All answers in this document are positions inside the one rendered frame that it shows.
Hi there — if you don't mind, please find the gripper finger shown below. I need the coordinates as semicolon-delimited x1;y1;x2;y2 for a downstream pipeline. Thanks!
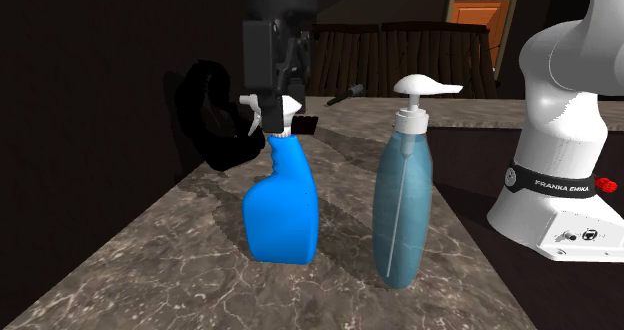
272;18;314;115
243;20;285;133

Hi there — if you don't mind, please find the black pen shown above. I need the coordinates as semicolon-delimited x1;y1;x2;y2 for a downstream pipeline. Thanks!
325;83;366;108

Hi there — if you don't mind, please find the black rounded object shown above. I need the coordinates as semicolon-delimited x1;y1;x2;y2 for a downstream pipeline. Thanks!
174;59;267;172

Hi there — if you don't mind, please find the dark wooden slatted fence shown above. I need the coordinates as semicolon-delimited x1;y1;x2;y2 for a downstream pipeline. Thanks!
306;21;499;100

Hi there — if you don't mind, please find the blue spray bottle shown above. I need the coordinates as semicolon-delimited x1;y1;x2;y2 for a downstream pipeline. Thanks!
238;93;321;266

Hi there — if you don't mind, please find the teal pump soap bottle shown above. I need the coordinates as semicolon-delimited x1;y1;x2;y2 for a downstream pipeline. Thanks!
371;73;464;291

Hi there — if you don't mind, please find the orange door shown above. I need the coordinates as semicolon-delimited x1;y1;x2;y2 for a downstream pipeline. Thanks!
444;0;520;82

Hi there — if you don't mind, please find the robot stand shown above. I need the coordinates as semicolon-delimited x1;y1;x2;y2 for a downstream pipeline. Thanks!
427;126;624;330

